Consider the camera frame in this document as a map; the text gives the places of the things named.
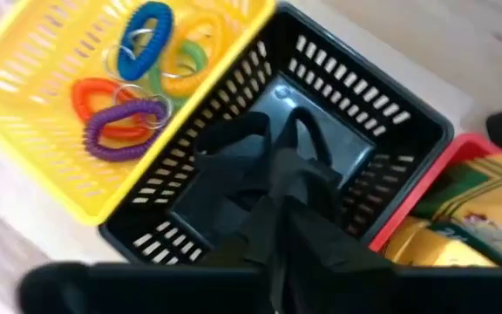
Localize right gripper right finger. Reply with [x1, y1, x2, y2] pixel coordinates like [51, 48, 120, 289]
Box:
[272, 108, 391, 265]

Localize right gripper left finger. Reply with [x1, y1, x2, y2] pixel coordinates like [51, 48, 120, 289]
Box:
[196, 112, 274, 265]

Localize black plastic basket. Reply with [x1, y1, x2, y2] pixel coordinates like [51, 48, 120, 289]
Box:
[98, 2, 456, 268]

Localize red plastic basket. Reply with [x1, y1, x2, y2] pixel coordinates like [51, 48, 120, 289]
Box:
[368, 133, 502, 254]

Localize Crayola crayon box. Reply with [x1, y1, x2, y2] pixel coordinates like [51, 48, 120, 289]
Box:
[383, 213, 502, 268]
[411, 150, 502, 228]

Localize yellow coil wrist keychain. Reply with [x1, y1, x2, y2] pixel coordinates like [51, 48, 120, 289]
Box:
[159, 12, 226, 99]

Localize green coil wrist keychain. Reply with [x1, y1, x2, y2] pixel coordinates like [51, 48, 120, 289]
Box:
[148, 38, 211, 110]

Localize purple coil wrist keychain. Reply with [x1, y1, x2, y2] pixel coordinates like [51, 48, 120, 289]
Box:
[83, 99, 169, 163]

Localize blue coil wrist keychain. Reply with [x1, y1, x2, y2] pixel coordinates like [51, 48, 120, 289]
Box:
[115, 1, 176, 83]

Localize orange coil wrist keychain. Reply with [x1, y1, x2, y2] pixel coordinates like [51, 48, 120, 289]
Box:
[71, 77, 156, 143]

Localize yellow plastic basket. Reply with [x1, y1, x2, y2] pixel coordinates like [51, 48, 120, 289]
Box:
[0, 0, 277, 227]

